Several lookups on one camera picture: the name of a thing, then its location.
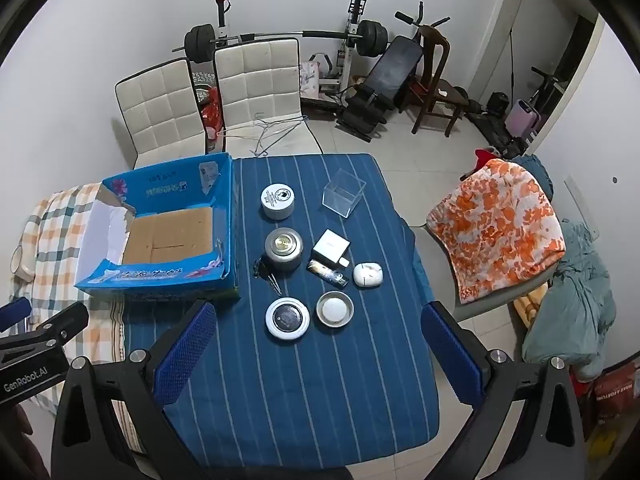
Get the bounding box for blue striped tablecloth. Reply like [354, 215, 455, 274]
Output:
[122, 152, 441, 471]

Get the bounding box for grey wire clothes hanger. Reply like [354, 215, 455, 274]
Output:
[252, 112, 308, 157]

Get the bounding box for round metal dish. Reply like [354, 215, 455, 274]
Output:
[315, 291, 355, 331]

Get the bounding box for white wire clothes hanger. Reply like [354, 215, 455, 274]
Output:
[217, 122, 301, 140]

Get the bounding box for grey metal tin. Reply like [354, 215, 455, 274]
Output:
[263, 228, 305, 273]

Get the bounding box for square wall charger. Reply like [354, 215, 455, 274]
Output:
[312, 229, 352, 267]

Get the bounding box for teal clothes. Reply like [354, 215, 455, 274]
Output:
[522, 220, 617, 381]

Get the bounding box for clear plastic box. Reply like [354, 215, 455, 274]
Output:
[322, 168, 367, 219]

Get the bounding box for blue cardboard box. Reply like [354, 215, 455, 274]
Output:
[74, 152, 242, 303]

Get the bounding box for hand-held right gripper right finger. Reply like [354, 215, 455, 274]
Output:
[420, 301, 587, 480]

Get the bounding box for black white patterned bag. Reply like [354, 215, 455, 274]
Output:
[191, 71, 216, 106]

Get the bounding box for red bag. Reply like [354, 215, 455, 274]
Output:
[200, 87, 223, 133]

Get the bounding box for grey chair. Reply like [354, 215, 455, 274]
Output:
[415, 220, 556, 321]

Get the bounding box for plaid cloth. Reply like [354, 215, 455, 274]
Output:
[10, 182, 146, 456]

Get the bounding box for black weight bench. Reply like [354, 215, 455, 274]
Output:
[335, 2, 451, 142]

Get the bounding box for black exercise machine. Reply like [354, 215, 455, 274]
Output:
[467, 66, 566, 157]

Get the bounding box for white wall outlet plate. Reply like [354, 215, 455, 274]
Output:
[562, 175, 598, 236]

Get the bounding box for purple suitcase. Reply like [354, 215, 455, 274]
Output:
[506, 100, 542, 138]

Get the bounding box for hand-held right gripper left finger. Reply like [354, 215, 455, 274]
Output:
[51, 299, 218, 480]

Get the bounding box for white round labelled tin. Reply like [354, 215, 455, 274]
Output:
[259, 183, 295, 220]

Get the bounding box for patterned lighter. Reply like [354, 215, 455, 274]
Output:
[306, 260, 348, 288]

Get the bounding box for bunch of keys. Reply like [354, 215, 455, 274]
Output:
[252, 257, 283, 296]

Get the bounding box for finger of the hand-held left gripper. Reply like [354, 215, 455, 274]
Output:
[0, 297, 31, 333]
[0, 302, 90, 362]

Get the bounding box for white round object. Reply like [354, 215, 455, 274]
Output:
[12, 245, 36, 278]

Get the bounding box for white earbuds case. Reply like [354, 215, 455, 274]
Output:
[352, 262, 385, 289]

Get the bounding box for dark teal cloth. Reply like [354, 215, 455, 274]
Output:
[510, 154, 553, 196]

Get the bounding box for black barbell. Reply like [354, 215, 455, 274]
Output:
[172, 20, 390, 65]

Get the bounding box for floral bag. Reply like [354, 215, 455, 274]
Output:
[299, 55, 333, 101]

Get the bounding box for round black white compact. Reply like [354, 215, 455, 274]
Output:
[265, 297, 311, 342]

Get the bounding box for brown wooden chair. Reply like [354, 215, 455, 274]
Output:
[407, 25, 471, 137]

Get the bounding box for yellow striped cloth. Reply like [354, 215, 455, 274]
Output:
[515, 292, 543, 336]

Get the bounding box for white quilted chair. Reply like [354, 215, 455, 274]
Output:
[213, 37, 323, 158]
[114, 57, 208, 171]

